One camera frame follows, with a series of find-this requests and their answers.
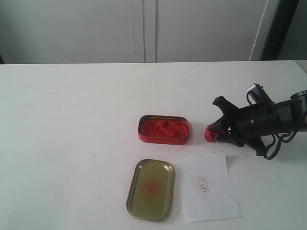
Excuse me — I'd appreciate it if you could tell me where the red ink tin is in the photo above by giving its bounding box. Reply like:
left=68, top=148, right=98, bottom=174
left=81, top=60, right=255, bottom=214
left=137, top=115, right=189, bottom=145

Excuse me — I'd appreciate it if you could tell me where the red stamp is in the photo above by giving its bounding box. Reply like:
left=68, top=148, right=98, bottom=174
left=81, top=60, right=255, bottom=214
left=204, top=125, right=225, bottom=142

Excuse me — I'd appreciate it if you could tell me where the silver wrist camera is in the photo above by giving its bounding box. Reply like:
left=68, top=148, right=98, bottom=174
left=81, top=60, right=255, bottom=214
left=247, top=83, right=273, bottom=105

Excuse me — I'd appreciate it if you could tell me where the white cabinet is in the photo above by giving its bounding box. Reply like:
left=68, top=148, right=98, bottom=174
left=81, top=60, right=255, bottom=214
left=0, top=0, right=278, bottom=64

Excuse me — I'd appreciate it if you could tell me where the white paper sheet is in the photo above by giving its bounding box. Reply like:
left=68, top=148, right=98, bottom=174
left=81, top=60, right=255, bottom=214
left=174, top=153, right=242, bottom=223

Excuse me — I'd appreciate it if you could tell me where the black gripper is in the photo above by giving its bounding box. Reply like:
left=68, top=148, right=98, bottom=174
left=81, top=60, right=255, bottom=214
left=209, top=96, right=295, bottom=157

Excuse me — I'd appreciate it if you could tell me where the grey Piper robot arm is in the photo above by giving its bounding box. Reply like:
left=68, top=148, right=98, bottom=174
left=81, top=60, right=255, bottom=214
left=204, top=91, right=307, bottom=160

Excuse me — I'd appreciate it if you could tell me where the gold tin lid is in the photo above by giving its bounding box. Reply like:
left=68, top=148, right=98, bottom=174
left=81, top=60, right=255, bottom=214
left=126, top=159, right=175, bottom=221

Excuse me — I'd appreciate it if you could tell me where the dark door frame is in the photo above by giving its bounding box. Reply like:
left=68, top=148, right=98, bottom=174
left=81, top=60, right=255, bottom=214
left=260, top=0, right=299, bottom=61

